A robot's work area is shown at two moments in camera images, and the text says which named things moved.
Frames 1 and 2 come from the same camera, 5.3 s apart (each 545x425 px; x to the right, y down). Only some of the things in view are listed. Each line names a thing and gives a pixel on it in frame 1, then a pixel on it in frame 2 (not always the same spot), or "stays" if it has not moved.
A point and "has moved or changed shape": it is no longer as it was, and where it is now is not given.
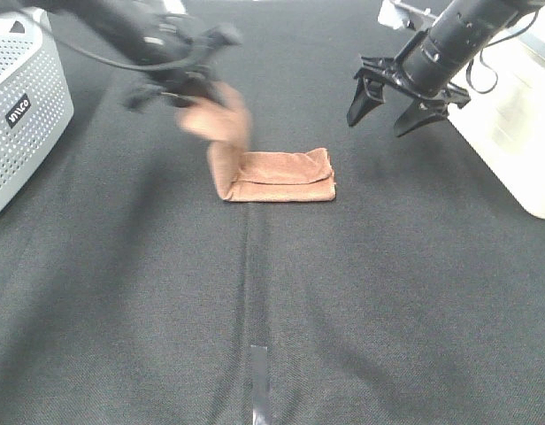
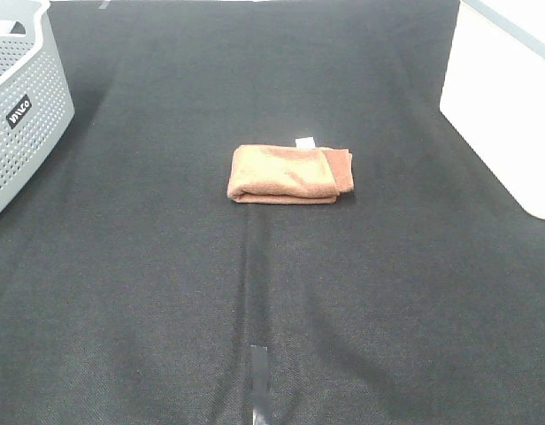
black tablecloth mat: [125, 289] stays
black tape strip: [259, 385] stays
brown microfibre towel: [219, 118] has moved or changed shape
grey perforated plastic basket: [30, 102] stays
